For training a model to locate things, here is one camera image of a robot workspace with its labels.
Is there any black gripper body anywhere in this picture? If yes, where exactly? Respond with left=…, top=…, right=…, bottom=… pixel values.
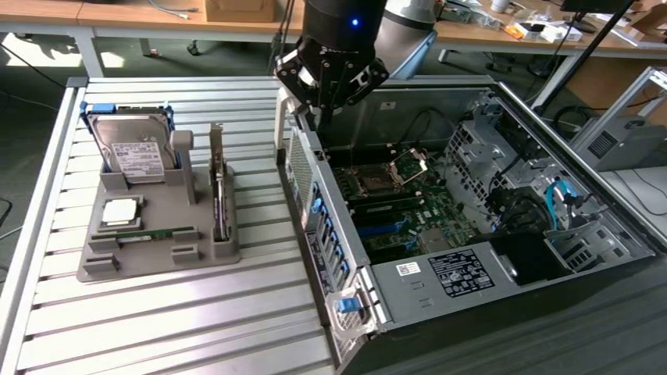
left=297, top=0, right=388, bottom=79

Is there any graphics card with black fan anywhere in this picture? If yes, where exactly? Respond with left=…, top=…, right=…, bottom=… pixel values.
left=207, top=122, right=235, bottom=242

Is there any brown cardboard box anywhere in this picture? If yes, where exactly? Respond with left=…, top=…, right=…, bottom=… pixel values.
left=204, top=0, right=276, bottom=23

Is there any grey metal device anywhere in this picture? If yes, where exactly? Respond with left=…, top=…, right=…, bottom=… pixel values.
left=445, top=0, right=479, bottom=23

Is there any open grey PC case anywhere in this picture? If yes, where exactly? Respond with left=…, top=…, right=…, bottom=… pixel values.
left=273, top=76, right=659, bottom=375

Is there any metal socket cover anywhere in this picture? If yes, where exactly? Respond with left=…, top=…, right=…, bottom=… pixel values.
left=388, top=148, right=429, bottom=187

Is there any perforated metal drive cage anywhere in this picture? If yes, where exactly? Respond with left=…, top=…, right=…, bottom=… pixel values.
left=445, top=116, right=527, bottom=220

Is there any CPU socket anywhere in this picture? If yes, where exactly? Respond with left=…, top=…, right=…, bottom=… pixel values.
left=353, top=166, right=405, bottom=196

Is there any white orange small box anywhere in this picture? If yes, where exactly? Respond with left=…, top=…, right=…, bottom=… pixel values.
left=505, top=21, right=547, bottom=41

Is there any hard disk in blue carrier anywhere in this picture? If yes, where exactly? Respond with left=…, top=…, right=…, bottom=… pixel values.
left=79, top=100, right=181, bottom=184

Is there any green motherboard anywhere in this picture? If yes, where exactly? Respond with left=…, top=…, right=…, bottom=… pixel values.
left=331, top=150, right=479, bottom=265

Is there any blue expansion slot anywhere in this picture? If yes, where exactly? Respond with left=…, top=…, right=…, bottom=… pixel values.
left=356, top=220, right=416, bottom=238

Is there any black stand pole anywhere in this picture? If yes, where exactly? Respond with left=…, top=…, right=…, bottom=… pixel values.
left=531, top=0, right=640, bottom=117

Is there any grey parts rack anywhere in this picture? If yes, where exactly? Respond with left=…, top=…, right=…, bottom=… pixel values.
left=76, top=128, right=244, bottom=283

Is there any silver chipset heat sink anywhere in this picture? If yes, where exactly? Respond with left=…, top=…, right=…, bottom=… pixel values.
left=417, top=229, right=453, bottom=254

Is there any black monitor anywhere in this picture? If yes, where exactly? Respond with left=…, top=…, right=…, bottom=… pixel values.
left=560, top=0, right=635, bottom=33

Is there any silver CPU chip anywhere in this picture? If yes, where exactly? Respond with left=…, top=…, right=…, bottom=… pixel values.
left=100, top=199, right=143, bottom=227

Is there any green RAM stick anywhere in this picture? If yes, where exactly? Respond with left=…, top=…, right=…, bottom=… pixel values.
left=115, top=228, right=193, bottom=242

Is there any grey computer tower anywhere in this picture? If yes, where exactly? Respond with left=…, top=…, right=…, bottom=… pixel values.
left=570, top=115, right=667, bottom=173

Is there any grey power supply unit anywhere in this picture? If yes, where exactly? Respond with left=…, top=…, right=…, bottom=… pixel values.
left=368, top=241, right=520, bottom=325

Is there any grey disk bay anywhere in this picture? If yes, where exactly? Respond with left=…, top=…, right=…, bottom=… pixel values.
left=543, top=218, right=635, bottom=273

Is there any thin black case wire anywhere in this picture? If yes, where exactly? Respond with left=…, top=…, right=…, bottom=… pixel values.
left=403, top=107, right=453, bottom=148

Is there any wooden desk white frame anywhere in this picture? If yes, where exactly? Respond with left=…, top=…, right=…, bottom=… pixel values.
left=429, top=0, right=667, bottom=114
left=0, top=0, right=313, bottom=79

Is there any black power cable bundle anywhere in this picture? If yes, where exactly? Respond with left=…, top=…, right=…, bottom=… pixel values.
left=483, top=186, right=548, bottom=235

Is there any blue disk wire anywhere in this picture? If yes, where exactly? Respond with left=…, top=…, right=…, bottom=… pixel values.
left=543, top=176, right=579, bottom=236

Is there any aluminium profile frame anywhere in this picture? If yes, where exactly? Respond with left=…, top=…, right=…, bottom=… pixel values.
left=594, top=65, right=667, bottom=130

